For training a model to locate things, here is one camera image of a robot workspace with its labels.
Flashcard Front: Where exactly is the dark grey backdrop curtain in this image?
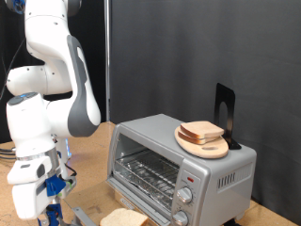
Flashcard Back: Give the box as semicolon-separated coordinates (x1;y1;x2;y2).
111;0;301;226

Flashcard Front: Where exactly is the black backdrop curtain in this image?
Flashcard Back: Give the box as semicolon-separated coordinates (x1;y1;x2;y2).
0;0;107;144

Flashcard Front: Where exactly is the metal wire oven rack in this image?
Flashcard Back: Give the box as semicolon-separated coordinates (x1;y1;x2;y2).
113;149;181;211

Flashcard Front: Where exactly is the oval wooden cutting board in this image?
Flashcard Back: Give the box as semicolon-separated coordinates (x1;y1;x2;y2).
174;125;230;160

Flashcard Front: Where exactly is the white bread slice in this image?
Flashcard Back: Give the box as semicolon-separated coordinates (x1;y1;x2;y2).
99;207;150;226
177;129;220;145
180;121;226;139

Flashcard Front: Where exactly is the silver oven knob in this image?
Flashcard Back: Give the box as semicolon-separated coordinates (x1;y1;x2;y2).
176;186;194;204
171;210;190;226

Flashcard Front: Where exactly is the silver toaster oven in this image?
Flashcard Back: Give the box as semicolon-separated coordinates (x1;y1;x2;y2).
105;113;258;226

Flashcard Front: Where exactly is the black metal bookend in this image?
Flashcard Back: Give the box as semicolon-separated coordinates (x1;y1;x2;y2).
214;82;243;151

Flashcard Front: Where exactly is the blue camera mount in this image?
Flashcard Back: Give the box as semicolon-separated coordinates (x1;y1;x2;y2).
44;174;67;198

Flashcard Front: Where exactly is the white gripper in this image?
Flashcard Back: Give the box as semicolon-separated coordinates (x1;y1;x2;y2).
7;155;60;226

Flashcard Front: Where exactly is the glass oven door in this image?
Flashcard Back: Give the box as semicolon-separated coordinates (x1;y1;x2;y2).
64;180;161;226

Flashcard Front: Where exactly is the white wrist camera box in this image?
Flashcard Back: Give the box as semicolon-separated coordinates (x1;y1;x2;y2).
57;173;77;200

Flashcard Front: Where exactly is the vertical metal pole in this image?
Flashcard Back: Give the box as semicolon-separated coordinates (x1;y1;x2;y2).
103;0;112;122

